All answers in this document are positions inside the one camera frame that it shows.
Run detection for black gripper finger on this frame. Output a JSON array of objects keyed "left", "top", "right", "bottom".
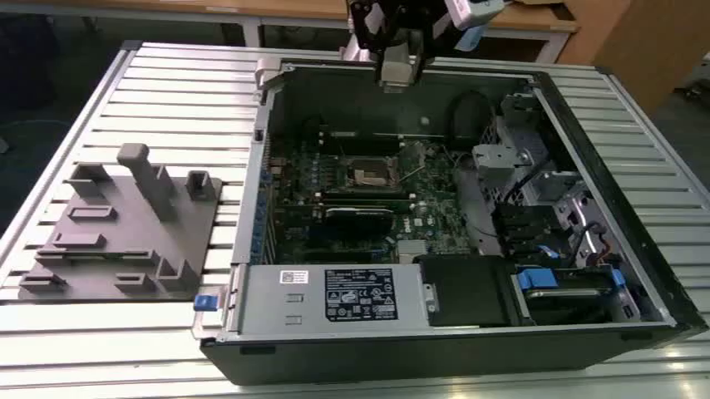
[
  {"left": 371, "top": 43, "right": 389, "bottom": 82},
  {"left": 412, "top": 39, "right": 439, "bottom": 71}
]

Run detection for silver CPU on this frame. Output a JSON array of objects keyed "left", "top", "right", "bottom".
[{"left": 380, "top": 43, "right": 419, "bottom": 89}]

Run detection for CPU socket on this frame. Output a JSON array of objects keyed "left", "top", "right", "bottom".
[{"left": 340, "top": 155, "right": 404, "bottom": 195}]

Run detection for wooden desk white legs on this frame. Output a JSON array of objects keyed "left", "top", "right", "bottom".
[{"left": 242, "top": 0, "right": 581, "bottom": 63}]

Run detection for metal drive cage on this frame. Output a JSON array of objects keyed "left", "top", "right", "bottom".
[{"left": 481, "top": 93, "right": 564, "bottom": 209}]

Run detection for green motherboard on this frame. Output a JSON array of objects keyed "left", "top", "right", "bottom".
[{"left": 264, "top": 135, "right": 484, "bottom": 266}]

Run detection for wooden cabinet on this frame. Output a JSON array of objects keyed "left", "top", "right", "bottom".
[{"left": 556, "top": 0, "right": 710, "bottom": 113}]

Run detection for black graphics card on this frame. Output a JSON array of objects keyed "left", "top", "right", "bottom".
[{"left": 323, "top": 206, "right": 397, "bottom": 239}]

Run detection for small silver heatsink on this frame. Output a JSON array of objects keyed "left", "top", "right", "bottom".
[{"left": 396, "top": 239, "right": 435, "bottom": 256}]

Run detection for black power supply label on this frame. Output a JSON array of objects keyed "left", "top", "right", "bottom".
[{"left": 323, "top": 268, "right": 400, "bottom": 322}]

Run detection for hard disk in blue carrier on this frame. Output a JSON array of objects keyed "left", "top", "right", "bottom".
[{"left": 512, "top": 268, "right": 627, "bottom": 326}]

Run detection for silver power supply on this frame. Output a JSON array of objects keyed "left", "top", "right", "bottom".
[{"left": 229, "top": 264, "right": 432, "bottom": 336}]

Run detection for grey parts rack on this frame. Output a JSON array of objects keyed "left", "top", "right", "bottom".
[{"left": 16, "top": 143, "right": 226, "bottom": 303}]

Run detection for black PC case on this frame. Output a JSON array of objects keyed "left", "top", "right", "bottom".
[{"left": 190, "top": 57, "right": 710, "bottom": 387}]

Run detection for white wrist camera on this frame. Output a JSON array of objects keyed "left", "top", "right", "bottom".
[{"left": 443, "top": 0, "right": 503, "bottom": 31}]

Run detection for thick black cable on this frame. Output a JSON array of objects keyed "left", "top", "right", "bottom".
[{"left": 449, "top": 89, "right": 496, "bottom": 151}]

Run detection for grey case handle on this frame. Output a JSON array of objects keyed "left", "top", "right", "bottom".
[{"left": 253, "top": 57, "right": 285, "bottom": 91}]

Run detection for silver metal bracket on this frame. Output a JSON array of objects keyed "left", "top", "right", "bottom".
[{"left": 469, "top": 143, "right": 529, "bottom": 184}]

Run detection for thin black cable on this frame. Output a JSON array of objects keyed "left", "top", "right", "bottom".
[{"left": 501, "top": 157, "right": 551, "bottom": 207}]

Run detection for wooden desk grey frame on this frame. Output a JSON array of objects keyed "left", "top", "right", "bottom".
[{"left": 0, "top": 0, "right": 261, "bottom": 47}]

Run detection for black plastic bracket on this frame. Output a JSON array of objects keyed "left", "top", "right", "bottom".
[{"left": 489, "top": 203, "right": 572, "bottom": 257}]

